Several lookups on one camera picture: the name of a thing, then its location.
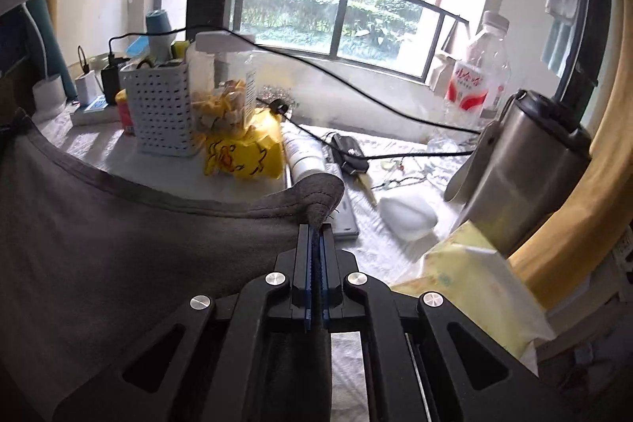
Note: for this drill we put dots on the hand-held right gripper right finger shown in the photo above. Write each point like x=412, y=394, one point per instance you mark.
x=332, y=264

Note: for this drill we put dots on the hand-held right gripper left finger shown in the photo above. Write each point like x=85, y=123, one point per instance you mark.
x=302, y=264

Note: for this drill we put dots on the gray t-shirt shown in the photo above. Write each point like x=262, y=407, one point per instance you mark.
x=123, y=264

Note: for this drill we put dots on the white flat remote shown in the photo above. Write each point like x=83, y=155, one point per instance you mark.
x=346, y=219

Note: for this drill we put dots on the white computer mouse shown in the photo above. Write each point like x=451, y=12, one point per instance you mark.
x=408, y=214

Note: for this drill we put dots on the white tube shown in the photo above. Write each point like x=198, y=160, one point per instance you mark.
x=306, y=155

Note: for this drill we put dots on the black car key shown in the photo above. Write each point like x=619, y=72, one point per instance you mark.
x=348, y=152

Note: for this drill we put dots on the yellow snack bag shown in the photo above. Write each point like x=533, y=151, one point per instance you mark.
x=247, y=155

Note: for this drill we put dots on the yellow tissue pack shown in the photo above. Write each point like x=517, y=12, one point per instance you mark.
x=474, y=283

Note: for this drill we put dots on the clear snack jar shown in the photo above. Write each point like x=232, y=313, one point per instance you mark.
x=222, y=76

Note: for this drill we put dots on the white perforated basket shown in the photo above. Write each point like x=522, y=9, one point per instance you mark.
x=158, y=115

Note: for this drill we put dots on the steel thermos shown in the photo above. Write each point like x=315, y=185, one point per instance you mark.
x=524, y=184

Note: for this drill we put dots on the clear water bottle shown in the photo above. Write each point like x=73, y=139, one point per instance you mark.
x=477, y=71

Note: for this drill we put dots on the balcony railing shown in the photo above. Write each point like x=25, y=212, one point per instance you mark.
x=341, y=21

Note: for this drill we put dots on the black charger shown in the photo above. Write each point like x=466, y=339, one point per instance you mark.
x=112, y=78

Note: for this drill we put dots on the yellow curtain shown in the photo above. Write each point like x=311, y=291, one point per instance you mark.
x=593, y=204

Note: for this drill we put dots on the blue face mask pack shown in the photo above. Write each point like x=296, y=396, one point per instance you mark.
x=138, y=49

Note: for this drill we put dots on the white charger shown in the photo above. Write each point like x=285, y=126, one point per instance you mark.
x=89, y=88

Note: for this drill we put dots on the white desk lamp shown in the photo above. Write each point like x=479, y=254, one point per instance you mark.
x=49, y=98

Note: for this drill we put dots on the hanging pale teal pants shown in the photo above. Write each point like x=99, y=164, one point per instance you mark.
x=556, y=49

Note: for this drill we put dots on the teal curtain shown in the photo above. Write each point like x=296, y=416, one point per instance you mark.
x=44, y=36

